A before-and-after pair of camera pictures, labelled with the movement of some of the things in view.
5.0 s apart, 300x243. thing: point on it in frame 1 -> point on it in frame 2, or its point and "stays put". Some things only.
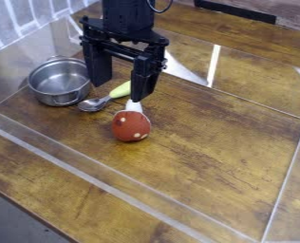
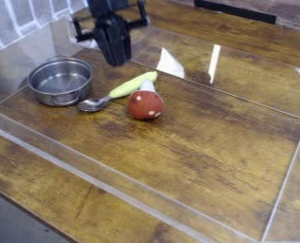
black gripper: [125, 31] -> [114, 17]
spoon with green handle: [95, 103] stays put
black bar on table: [237, 11] stays put
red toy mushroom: [130, 123] -> [145, 102]
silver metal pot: [59, 82] stays put
